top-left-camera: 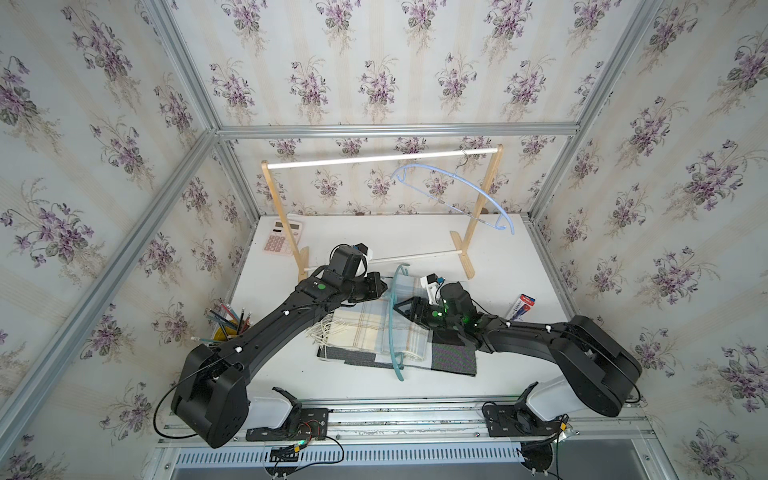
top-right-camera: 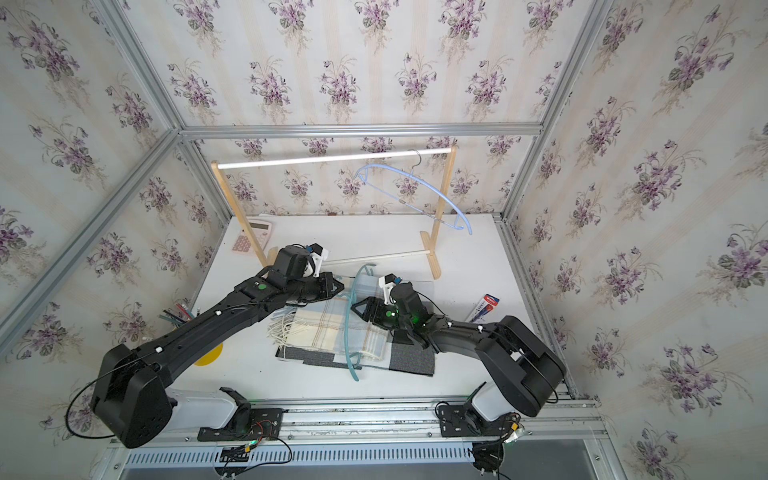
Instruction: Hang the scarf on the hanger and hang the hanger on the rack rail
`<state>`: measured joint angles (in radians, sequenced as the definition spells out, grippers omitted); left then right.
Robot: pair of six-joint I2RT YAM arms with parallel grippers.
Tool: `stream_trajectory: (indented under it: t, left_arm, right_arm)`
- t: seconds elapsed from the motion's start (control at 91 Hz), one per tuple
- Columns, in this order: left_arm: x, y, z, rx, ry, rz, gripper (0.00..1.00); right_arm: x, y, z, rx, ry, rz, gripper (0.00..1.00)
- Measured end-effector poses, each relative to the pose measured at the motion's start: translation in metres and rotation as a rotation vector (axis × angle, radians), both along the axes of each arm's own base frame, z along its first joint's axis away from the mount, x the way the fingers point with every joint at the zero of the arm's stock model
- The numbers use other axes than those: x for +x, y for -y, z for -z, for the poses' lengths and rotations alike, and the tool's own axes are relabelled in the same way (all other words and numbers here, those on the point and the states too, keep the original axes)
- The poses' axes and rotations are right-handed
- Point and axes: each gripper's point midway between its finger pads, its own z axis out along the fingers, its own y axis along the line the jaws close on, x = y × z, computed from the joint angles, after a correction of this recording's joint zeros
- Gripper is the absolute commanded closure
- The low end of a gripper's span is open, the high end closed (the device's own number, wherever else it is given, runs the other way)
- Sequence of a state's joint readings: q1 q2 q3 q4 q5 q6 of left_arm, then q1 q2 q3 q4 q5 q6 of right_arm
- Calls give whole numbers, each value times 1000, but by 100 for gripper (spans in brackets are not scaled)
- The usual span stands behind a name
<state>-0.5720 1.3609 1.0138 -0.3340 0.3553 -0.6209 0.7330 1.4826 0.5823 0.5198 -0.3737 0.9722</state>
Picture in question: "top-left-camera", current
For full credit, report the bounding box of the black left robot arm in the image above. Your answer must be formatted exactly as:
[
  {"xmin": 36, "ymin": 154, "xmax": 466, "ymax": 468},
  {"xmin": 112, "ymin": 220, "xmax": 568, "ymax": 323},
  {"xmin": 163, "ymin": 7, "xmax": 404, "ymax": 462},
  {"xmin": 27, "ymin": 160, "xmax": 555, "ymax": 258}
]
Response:
[{"xmin": 170, "ymin": 243, "xmax": 387, "ymax": 448}]

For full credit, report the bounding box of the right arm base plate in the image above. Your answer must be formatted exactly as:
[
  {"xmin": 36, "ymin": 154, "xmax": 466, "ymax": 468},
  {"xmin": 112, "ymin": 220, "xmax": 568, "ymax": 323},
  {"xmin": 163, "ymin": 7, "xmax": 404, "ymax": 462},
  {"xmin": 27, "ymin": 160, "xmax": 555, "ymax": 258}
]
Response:
[{"xmin": 481, "ymin": 402, "xmax": 569, "ymax": 438}]

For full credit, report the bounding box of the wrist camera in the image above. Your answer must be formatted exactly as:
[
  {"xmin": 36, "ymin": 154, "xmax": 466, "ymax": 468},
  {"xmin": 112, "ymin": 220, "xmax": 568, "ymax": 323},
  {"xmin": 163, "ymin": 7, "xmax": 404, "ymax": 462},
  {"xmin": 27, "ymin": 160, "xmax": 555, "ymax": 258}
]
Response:
[
  {"xmin": 355, "ymin": 243, "xmax": 373, "ymax": 264},
  {"xmin": 420, "ymin": 273, "xmax": 444, "ymax": 305}
]

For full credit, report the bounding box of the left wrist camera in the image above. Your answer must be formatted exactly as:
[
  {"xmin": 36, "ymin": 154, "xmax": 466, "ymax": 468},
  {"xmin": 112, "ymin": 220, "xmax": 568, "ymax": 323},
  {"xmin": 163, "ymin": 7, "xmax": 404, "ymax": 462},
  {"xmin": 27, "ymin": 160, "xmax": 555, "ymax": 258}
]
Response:
[{"xmin": 355, "ymin": 243, "xmax": 373, "ymax": 264}]

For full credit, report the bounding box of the yellow pencil cup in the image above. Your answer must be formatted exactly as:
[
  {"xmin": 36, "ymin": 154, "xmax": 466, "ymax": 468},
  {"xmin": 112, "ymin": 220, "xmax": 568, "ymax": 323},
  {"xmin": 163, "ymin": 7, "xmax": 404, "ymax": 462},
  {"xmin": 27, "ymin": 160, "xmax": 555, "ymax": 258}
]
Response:
[{"xmin": 206, "ymin": 303, "xmax": 251, "ymax": 343}]

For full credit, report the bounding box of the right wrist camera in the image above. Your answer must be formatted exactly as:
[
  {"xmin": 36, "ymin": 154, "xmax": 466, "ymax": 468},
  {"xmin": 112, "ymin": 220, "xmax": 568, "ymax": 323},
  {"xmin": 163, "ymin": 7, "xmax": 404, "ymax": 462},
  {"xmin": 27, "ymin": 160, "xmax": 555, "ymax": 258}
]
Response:
[{"xmin": 420, "ymin": 273, "xmax": 444, "ymax": 305}]

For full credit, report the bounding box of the pink calculator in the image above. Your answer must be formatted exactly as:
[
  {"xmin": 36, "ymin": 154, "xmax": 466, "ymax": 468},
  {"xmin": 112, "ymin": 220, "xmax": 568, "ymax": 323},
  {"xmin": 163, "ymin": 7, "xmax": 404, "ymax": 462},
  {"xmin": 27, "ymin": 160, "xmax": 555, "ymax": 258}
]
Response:
[{"xmin": 263, "ymin": 219, "xmax": 303, "ymax": 256}]

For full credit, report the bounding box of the light blue plastic hanger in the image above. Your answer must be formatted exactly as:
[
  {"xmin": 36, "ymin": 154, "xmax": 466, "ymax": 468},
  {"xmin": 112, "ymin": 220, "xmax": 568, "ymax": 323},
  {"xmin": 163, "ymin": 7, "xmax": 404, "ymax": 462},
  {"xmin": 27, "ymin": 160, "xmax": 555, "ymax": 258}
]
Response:
[{"xmin": 390, "ymin": 163, "xmax": 517, "ymax": 235}]

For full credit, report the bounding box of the wooden clothes rack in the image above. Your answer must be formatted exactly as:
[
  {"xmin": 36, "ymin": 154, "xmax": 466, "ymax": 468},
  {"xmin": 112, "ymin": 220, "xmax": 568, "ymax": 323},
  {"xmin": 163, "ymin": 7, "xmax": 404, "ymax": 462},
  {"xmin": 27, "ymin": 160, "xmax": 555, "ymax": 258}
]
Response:
[{"xmin": 257, "ymin": 144, "xmax": 503, "ymax": 279}]

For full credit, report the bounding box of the black white checkered scarf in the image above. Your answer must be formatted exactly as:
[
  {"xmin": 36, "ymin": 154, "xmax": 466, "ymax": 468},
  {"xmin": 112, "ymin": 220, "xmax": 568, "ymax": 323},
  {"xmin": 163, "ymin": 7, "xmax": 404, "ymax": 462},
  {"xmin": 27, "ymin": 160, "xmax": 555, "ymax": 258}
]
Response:
[{"xmin": 317, "ymin": 331, "xmax": 477, "ymax": 377}]

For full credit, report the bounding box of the teal plastic hanger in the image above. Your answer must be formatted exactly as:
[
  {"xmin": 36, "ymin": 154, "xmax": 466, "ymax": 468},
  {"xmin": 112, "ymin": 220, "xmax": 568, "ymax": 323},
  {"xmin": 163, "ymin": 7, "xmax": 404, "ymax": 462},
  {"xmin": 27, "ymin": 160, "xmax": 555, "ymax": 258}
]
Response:
[{"xmin": 387, "ymin": 263, "xmax": 409, "ymax": 382}]

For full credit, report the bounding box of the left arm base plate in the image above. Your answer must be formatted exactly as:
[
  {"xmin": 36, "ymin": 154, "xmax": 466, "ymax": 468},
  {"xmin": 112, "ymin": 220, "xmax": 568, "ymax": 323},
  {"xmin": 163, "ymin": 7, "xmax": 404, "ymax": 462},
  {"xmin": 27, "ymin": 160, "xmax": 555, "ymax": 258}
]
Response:
[{"xmin": 245, "ymin": 408, "xmax": 330, "ymax": 442}]

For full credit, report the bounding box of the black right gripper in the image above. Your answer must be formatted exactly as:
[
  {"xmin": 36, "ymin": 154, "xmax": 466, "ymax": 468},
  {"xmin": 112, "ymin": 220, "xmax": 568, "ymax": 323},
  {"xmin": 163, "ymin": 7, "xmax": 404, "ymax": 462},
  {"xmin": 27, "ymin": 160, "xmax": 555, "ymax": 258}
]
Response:
[{"xmin": 391, "ymin": 297, "xmax": 462, "ymax": 333}]

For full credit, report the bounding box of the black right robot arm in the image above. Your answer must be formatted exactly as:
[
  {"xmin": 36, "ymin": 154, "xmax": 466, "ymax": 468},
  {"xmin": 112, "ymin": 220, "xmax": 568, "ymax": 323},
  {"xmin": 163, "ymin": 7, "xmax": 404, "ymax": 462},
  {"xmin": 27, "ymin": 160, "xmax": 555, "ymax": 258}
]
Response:
[{"xmin": 393, "ymin": 282, "xmax": 642, "ymax": 422}]

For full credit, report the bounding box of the plaid blue cream scarf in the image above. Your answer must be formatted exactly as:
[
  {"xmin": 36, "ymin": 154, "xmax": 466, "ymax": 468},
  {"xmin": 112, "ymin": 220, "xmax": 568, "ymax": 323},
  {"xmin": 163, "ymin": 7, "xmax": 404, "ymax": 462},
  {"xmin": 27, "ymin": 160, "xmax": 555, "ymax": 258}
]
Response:
[{"xmin": 305, "ymin": 275, "xmax": 431, "ymax": 361}]

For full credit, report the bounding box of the aluminium front rail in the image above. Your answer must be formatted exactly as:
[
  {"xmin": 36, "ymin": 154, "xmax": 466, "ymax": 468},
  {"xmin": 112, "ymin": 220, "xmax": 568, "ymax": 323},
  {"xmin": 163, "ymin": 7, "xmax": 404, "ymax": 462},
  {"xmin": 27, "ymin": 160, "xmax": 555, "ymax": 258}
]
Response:
[{"xmin": 157, "ymin": 395, "xmax": 658, "ymax": 448}]

